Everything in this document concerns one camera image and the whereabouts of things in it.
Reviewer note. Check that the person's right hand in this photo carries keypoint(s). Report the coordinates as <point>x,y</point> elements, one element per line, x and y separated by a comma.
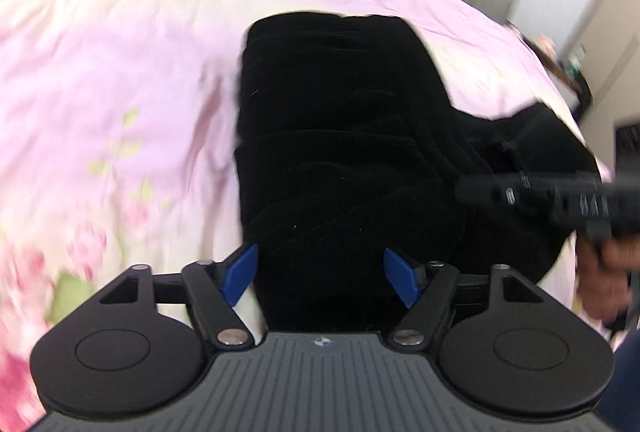
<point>607,277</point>

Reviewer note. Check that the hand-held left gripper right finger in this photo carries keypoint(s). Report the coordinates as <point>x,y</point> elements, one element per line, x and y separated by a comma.
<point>402,277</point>

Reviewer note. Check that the person's right leg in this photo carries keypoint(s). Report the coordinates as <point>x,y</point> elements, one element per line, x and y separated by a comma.
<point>622,377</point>

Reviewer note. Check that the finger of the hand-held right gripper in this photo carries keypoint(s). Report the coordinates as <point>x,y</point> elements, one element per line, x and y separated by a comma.
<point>500,193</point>

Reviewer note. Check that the dark furniture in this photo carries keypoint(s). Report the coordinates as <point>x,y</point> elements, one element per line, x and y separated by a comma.
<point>627,147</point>

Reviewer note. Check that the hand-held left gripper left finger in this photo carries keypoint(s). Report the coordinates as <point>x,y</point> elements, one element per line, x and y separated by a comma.
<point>240,274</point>

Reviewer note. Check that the white nightstand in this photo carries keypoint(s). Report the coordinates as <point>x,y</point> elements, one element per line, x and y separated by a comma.
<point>560,67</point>

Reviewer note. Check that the pink floral blanket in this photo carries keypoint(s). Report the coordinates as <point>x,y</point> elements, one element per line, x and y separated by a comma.
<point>115,102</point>

